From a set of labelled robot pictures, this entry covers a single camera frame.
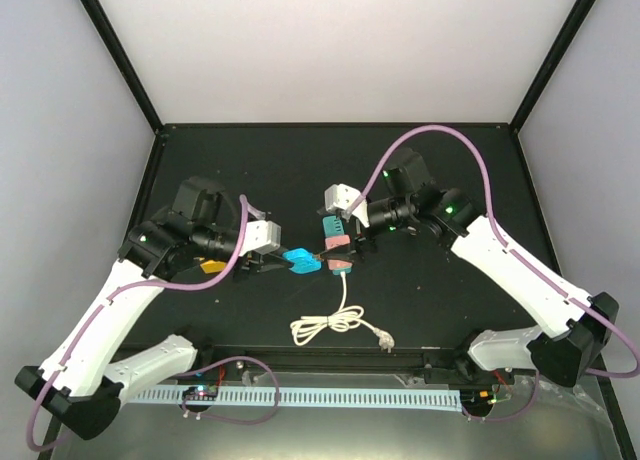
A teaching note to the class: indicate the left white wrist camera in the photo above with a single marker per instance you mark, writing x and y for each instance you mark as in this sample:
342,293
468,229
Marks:
262,237

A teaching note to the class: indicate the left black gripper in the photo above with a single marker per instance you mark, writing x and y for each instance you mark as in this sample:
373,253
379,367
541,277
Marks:
255,262

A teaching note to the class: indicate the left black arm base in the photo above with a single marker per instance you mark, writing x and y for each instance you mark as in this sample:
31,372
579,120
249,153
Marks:
210,365

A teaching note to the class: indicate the blue cube plug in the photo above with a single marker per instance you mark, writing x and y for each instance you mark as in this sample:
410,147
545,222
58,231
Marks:
302,261

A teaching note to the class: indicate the pink cube socket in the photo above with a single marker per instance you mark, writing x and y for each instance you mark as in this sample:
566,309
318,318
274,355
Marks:
337,255

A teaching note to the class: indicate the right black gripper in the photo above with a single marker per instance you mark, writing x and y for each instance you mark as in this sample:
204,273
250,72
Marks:
364,238

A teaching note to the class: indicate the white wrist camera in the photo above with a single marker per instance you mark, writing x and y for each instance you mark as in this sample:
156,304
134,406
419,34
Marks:
346,202
262,237

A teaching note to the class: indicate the teal plug adapter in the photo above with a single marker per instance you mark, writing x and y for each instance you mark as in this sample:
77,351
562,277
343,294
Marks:
332,226

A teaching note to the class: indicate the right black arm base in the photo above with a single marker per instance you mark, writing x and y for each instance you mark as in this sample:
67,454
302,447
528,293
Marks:
455,368

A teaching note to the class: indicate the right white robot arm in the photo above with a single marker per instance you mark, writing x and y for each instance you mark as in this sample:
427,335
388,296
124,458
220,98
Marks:
571,326

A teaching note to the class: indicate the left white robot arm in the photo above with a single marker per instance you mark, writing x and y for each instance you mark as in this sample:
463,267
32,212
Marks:
181,248

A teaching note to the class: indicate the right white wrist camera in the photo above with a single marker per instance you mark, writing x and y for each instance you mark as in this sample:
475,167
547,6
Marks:
346,202

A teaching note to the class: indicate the yellow cube socket adapter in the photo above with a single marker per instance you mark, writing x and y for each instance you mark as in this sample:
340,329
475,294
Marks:
212,267

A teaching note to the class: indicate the light blue cable duct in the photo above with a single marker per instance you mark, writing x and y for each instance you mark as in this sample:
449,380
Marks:
355,398

